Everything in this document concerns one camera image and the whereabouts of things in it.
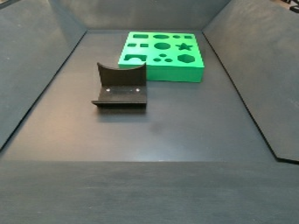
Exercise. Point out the green shape sorter block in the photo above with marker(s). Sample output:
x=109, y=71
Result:
x=171, y=55

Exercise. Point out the black curved holder bracket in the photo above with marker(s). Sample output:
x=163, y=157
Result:
x=121, y=86

